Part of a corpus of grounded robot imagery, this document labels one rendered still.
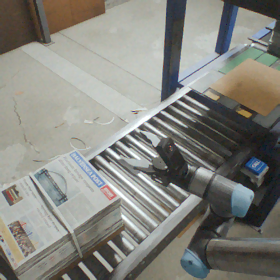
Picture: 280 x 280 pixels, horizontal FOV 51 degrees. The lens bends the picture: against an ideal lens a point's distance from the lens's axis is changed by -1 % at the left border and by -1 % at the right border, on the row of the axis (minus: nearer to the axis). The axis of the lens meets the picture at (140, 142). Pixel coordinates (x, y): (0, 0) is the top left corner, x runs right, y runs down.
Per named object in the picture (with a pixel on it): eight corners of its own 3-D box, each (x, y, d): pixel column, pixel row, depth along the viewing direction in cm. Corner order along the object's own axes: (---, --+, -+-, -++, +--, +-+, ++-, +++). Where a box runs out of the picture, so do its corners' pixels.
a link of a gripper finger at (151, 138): (140, 141, 92) (156, 162, 87) (139, 129, 87) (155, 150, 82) (149, 136, 92) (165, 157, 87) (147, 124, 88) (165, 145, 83)
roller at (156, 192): (175, 217, 122) (176, 211, 119) (102, 157, 145) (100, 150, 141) (182, 210, 125) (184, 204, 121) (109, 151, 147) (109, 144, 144)
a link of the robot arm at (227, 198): (239, 226, 74) (248, 209, 68) (199, 206, 78) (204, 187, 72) (249, 204, 79) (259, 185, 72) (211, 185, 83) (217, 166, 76)
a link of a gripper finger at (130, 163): (118, 177, 85) (150, 179, 83) (115, 165, 80) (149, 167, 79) (120, 167, 86) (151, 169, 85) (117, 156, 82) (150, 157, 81)
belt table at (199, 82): (272, 149, 155) (278, 135, 148) (177, 95, 186) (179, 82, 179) (324, 92, 189) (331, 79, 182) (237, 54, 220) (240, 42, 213)
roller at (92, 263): (103, 288, 103) (102, 284, 100) (32, 205, 126) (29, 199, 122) (114, 278, 106) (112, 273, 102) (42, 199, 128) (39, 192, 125)
